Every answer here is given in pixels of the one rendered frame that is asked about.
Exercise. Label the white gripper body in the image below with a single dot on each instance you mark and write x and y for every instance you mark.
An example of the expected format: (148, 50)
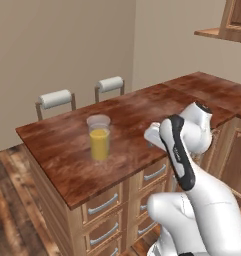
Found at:
(153, 133)

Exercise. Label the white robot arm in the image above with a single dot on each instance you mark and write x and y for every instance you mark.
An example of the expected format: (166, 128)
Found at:
(205, 206)

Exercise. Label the clear pitcher with orange juice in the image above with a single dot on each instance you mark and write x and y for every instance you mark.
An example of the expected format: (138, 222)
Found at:
(99, 144)

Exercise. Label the clear plastic cup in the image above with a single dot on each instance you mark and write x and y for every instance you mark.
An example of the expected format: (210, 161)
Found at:
(98, 119)

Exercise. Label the wooden drawer front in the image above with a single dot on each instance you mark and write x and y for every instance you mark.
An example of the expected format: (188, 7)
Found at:
(148, 196)
(108, 249)
(154, 173)
(103, 233)
(102, 203)
(146, 228)

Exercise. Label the wooden cupboard door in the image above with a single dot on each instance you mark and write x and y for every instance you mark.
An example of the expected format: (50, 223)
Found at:
(212, 150)
(233, 160)

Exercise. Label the stool with white padded backrest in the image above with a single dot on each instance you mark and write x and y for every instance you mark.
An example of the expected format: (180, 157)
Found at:
(54, 98)
(110, 84)

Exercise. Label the wooden wall cupboard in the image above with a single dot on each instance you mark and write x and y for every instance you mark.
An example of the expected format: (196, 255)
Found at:
(233, 20)

